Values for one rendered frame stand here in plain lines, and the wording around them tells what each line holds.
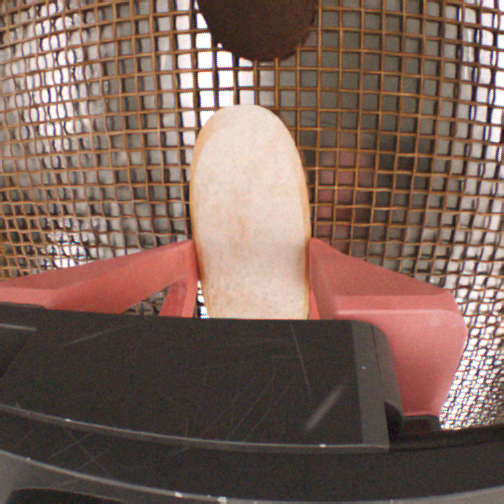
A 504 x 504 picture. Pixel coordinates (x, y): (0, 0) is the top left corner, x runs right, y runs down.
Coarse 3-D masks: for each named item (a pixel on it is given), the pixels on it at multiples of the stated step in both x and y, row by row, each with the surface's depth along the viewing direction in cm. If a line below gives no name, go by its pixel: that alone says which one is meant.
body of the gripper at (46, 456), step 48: (0, 432) 4; (48, 432) 4; (432, 432) 4; (480, 432) 4; (0, 480) 4; (48, 480) 4; (96, 480) 3; (144, 480) 3; (192, 480) 3; (240, 480) 3; (288, 480) 3; (336, 480) 3; (384, 480) 3; (432, 480) 3; (480, 480) 3
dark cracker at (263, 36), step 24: (216, 0) 9; (240, 0) 9; (264, 0) 9; (288, 0) 9; (312, 0) 9; (216, 24) 10; (240, 24) 10; (264, 24) 10; (288, 24) 10; (240, 48) 10; (264, 48) 10; (288, 48) 10
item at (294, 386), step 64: (128, 256) 10; (192, 256) 13; (0, 320) 5; (64, 320) 5; (128, 320) 5; (192, 320) 5; (256, 320) 5; (320, 320) 5; (0, 384) 4; (64, 384) 4; (128, 384) 4; (192, 384) 4; (256, 384) 4; (320, 384) 4; (384, 384) 4; (256, 448) 4; (320, 448) 4; (384, 448) 4
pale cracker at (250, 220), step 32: (224, 128) 11; (256, 128) 11; (192, 160) 12; (224, 160) 11; (256, 160) 11; (288, 160) 11; (192, 192) 12; (224, 192) 12; (256, 192) 12; (288, 192) 12; (192, 224) 13; (224, 224) 12; (256, 224) 12; (288, 224) 12; (224, 256) 13; (256, 256) 13; (288, 256) 13; (224, 288) 13; (256, 288) 13; (288, 288) 13
